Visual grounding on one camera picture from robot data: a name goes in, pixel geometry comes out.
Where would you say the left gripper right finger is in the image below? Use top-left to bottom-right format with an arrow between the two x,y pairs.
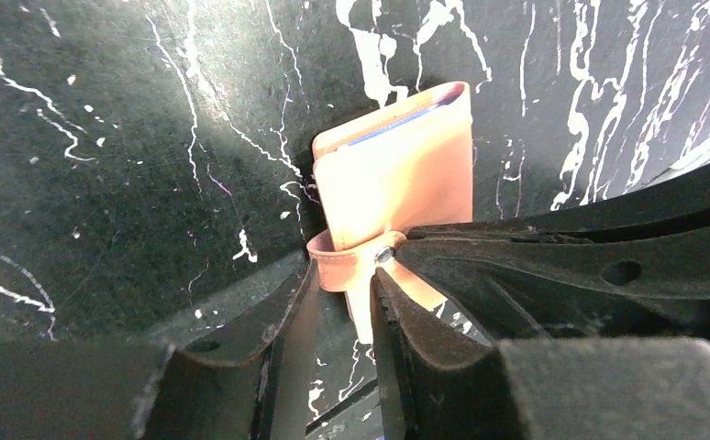
371,269 -> 710,439

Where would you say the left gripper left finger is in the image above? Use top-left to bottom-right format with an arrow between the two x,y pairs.
0,263 -> 319,439

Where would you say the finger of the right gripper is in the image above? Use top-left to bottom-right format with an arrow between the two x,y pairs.
397,215 -> 710,340
408,163 -> 710,243

